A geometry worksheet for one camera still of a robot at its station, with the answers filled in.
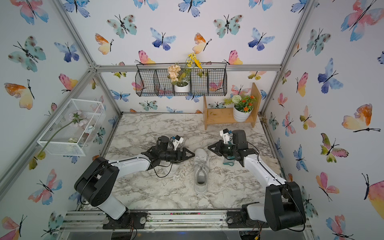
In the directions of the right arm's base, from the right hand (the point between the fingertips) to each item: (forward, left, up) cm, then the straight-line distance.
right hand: (209, 146), depth 81 cm
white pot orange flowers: (+29, -21, +2) cm, 36 cm away
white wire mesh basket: (-2, +68, +12) cm, 69 cm away
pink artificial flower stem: (+3, +65, +16) cm, 67 cm away
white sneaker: (-9, +23, -11) cm, 27 cm away
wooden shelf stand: (+34, -12, -12) cm, 38 cm away
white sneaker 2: (-8, +4, -6) cm, 11 cm away
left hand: (-4, +9, -5) cm, 11 cm away
